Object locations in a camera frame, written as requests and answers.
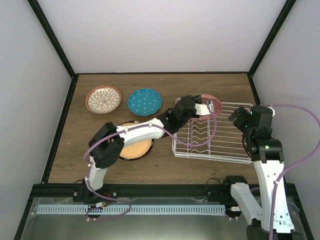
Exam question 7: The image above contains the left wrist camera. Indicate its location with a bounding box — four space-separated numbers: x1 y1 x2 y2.
194 100 215 116

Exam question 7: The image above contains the red dotted scalloped plate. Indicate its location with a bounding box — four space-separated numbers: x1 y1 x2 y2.
198 94 223 120

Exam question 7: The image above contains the floral patterned brown plate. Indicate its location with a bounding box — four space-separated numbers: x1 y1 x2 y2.
85 85 122 114

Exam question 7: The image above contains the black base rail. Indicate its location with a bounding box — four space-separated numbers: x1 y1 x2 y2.
32 183 300 201

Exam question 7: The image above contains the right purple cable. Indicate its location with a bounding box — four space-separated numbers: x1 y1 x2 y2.
259 102 320 240

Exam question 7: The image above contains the slotted cable duct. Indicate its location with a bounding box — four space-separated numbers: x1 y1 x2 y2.
35 204 226 216

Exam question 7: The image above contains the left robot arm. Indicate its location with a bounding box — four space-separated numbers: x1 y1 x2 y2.
75 94 204 203

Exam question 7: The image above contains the yellow bear plate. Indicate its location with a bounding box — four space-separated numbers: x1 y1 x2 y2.
118 122 152 159

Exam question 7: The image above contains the blue dotted plate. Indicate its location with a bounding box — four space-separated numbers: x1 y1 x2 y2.
127 88 162 117

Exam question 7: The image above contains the black enclosure frame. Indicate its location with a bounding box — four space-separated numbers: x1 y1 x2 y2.
13 0 316 240

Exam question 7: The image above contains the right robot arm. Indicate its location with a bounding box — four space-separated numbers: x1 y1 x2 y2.
222 106 303 240

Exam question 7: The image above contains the white wire dish rack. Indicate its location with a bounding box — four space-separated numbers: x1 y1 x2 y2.
172 102 253 164

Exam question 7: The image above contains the black rimmed beige plate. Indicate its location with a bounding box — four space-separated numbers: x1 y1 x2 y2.
117 120 154 162

